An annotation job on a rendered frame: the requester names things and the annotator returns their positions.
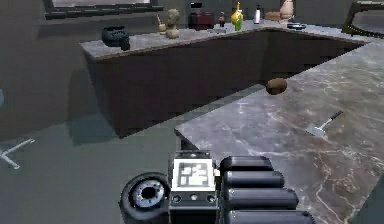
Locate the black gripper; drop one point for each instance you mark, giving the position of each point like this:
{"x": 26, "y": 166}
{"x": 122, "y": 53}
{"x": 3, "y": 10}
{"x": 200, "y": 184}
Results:
{"x": 146, "y": 196}

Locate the brown bread loaf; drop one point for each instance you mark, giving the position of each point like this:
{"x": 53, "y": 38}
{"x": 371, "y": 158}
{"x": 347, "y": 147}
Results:
{"x": 272, "y": 16}

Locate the white chair base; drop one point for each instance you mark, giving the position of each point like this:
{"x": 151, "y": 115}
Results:
{"x": 13, "y": 153}

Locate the dark marble kitchen counter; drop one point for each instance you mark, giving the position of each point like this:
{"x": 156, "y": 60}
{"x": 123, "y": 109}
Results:
{"x": 233, "y": 83}

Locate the black kettle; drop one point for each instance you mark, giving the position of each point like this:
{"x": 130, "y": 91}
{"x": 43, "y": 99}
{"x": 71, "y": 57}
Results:
{"x": 115, "y": 36}

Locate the small tan cup with spoon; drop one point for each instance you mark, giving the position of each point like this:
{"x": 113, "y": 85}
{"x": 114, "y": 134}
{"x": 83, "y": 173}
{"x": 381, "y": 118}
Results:
{"x": 161, "y": 28}

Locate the beige bust statue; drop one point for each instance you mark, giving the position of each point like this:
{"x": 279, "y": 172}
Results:
{"x": 172, "y": 23}

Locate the silver knife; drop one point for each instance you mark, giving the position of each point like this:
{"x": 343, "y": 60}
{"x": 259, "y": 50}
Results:
{"x": 218, "y": 30}

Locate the dark red toaster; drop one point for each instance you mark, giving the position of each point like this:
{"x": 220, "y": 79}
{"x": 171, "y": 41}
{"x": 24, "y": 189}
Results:
{"x": 200, "y": 20}

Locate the dark red pepper shaker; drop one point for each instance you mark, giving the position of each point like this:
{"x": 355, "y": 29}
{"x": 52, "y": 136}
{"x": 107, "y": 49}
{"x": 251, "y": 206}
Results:
{"x": 221, "y": 20}

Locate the dark framed window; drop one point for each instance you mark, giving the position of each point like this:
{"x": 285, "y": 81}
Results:
{"x": 100, "y": 8}

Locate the yellow green spray bottle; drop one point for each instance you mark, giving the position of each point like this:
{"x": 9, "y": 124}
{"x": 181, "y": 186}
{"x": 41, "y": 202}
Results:
{"x": 237, "y": 18}

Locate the white bottle black cap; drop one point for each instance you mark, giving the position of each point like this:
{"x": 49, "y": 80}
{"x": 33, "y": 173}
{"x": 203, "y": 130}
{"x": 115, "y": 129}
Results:
{"x": 257, "y": 15}

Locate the beige ceramic vase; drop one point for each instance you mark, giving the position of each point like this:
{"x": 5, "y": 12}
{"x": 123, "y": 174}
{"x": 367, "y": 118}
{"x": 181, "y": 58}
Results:
{"x": 286, "y": 10}

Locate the black framed sink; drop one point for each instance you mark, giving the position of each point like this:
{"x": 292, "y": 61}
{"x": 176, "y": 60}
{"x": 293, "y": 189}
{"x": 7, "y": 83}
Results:
{"x": 363, "y": 18}

